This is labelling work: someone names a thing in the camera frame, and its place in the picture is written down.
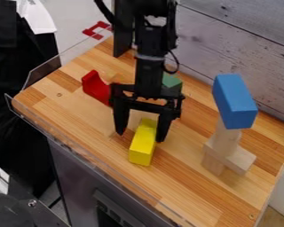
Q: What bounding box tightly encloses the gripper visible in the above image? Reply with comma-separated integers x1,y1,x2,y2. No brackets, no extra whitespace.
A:
108,56,186,144

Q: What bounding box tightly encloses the yellow rectangular block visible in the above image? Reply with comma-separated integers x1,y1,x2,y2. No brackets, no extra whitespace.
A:
127,117,159,167

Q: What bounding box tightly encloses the green cube block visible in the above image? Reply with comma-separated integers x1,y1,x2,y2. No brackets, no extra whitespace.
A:
160,72,185,98

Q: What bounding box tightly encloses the red arch block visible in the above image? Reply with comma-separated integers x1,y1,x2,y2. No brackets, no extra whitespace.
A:
80,69,113,106

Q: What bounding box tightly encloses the plain wooden cylinder block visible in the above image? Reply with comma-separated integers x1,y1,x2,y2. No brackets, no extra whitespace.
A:
209,117,243,159

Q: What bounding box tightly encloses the plain wooden rectangular block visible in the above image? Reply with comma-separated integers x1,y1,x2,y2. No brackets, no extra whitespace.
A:
200,138,257,176

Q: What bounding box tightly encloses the blue rectangular block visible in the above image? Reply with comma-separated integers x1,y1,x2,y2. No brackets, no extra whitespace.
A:
210,74,260,130

